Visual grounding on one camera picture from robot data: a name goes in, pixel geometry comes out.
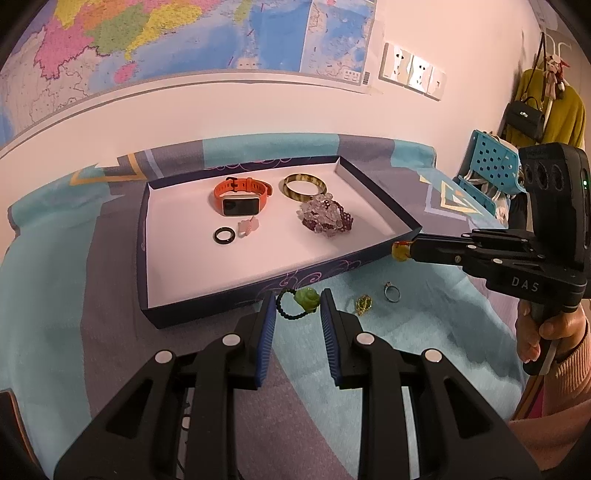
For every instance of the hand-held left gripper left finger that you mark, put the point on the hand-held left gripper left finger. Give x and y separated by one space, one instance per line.
265 341

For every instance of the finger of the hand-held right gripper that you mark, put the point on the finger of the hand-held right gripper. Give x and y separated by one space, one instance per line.
501 235
438 253

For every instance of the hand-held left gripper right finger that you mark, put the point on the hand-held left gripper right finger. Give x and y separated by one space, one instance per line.
330 341

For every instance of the yellow bead pendant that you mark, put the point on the yellow bead pendant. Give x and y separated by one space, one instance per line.
400 250

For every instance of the navy cardboard box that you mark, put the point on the navy cardboard box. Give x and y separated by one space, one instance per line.
194 272

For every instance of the pink flower charm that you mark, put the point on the pink flower charm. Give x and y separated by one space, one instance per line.
248 227

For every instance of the orange smartwatch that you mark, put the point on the orange smartwatch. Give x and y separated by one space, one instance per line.
240 205

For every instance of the horn pattern bangle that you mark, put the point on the horn pattern bangle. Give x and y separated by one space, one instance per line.
288 191

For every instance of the person's right forearm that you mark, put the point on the person's right forearm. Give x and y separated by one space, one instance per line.
563 406

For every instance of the person's right hand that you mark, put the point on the person's right hand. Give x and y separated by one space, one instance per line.
565 327

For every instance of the gold leaf brooch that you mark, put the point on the gold leaf brooch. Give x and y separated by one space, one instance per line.
364 305

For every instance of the blue perforated chair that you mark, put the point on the blue perforated chair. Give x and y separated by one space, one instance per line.
494 159

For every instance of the yellow coat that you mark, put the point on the yellow coat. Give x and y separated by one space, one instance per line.
565 115

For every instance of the black handbag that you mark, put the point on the black handbag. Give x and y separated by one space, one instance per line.
524 121

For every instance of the coat rack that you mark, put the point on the coat rack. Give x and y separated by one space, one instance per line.
551 57

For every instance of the printed bed sheet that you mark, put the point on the printed bed sheet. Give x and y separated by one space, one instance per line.
69 295

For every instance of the black smartphone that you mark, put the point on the black smartphone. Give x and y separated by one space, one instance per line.
10 424

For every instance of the white wall socket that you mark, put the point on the white wall socket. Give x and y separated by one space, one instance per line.
437 84
420 74
395 63

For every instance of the wall map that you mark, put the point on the wall map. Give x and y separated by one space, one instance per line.
184 32

